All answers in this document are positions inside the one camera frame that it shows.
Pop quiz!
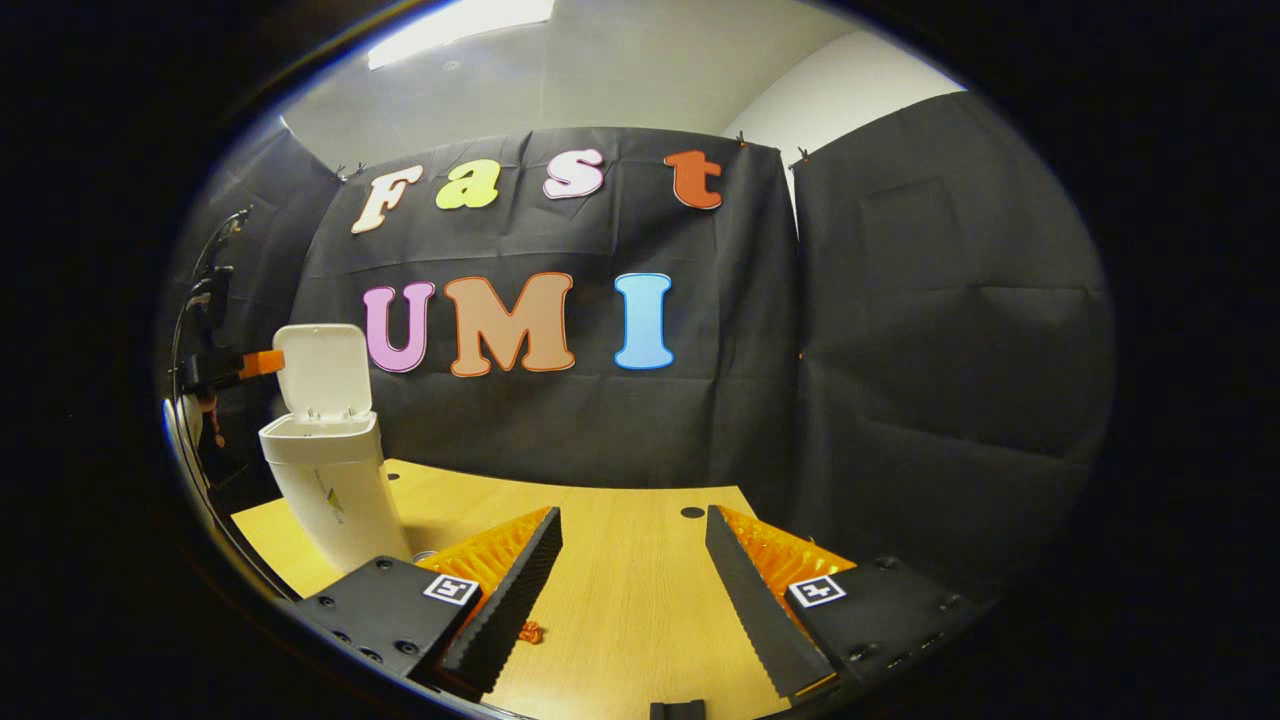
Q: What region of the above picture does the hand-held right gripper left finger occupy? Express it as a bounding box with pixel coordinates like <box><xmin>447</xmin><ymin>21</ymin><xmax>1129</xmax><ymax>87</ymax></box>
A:
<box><xmin>283</xmin><ymin>506</ymin><xmax>563</xmax><ymax>700</ymax></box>

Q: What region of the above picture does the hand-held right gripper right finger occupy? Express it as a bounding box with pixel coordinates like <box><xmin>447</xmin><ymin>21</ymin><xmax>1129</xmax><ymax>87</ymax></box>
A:
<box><xmin>705</xmin><ymin>505</ymin><xmax>1002</xmax><ymax>700</ymax></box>

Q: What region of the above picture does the white desktop garbage bin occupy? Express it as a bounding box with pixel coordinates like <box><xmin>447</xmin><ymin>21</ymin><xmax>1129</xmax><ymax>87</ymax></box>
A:
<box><xmin>259</xmin><ymin>323</ymin><xmax>414</xmax><ymax>575</ymax></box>

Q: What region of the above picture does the wooden desktop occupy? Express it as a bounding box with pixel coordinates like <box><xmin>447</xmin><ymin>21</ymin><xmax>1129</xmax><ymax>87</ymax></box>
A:
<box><xmin>232</xmin><ymin>458</ymin><xmax>803</xmax><ymax>720</ymax></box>

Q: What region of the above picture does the black backdrop cloth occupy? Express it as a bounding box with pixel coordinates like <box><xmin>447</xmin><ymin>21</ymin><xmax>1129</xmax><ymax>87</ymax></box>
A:
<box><xmin>290</xmin><ymin>127</ymin><xmax>802</xmax><ymax>492</ymax></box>
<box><xmin>160</xmin><ymin>130</ymin><xmax>343</xmax><ymax>501</ymax></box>
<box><xmin>780</xmin><ymin>90</ymin><xmax>1117</xmax><ymax>603</ymax></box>

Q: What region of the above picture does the ceiling light panel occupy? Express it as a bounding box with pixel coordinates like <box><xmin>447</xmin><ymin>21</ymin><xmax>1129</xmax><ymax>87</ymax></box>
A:
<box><xmin>368</xmin><ymin>0</ymin><xmax>557</xmax><ymax>71</ymax></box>

